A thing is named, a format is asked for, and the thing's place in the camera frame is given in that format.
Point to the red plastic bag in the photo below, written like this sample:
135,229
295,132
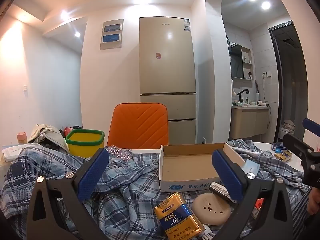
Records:
68,131

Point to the orange quilted chair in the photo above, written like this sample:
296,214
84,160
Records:
137,125

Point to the white wall socket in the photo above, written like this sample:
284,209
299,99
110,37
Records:
266,74

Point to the mirror cabinet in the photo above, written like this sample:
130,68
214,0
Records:
237,62

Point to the beige vanity cabinet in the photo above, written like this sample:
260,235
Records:
247,122

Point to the hanging hair tool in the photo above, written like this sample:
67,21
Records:
257,92

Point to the white bin with cloth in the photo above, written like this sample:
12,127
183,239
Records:
287,130

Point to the small blue box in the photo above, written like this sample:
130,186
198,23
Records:
278,147

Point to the pink cup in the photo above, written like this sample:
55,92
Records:
21,138

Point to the beige refrigerator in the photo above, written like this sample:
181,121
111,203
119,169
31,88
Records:
165,67

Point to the white hair dryer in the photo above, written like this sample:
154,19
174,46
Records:
261,103

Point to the black faucet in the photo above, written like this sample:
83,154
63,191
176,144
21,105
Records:
241,95

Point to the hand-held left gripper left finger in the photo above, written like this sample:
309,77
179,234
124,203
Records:
92,177

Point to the person's right hand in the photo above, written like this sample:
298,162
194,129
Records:
314,201

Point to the pink fridge sticker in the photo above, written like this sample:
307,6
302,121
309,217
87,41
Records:
158,55

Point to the grey wall panel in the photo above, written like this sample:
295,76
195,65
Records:
112,34

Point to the pile of beige clothes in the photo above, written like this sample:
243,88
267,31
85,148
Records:
47,135

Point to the yellow bin with green rim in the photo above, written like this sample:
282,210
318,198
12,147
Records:
83,147

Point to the dark door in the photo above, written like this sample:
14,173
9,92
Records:
290,80

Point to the beige round perforated case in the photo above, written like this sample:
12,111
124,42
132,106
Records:
211,211

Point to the red packet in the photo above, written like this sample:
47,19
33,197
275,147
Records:
259,206

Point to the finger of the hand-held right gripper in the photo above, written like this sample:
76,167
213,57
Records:
311,126
297,146

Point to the cardboard box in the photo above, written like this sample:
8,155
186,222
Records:
185,165

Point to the dark small box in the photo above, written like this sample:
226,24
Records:
218,190

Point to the rhinestone sheet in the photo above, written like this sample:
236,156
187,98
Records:
120,152

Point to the yellow blue packet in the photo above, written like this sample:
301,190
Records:
177,217

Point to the small gold box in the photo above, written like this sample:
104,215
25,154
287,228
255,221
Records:
283,156

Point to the fridge label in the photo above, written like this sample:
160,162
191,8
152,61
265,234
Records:
186,25

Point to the blue plaid blanket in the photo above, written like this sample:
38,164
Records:
130,175

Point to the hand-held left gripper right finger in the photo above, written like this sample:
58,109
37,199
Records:
227,177

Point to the white printed packet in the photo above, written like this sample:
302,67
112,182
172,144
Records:
13,153

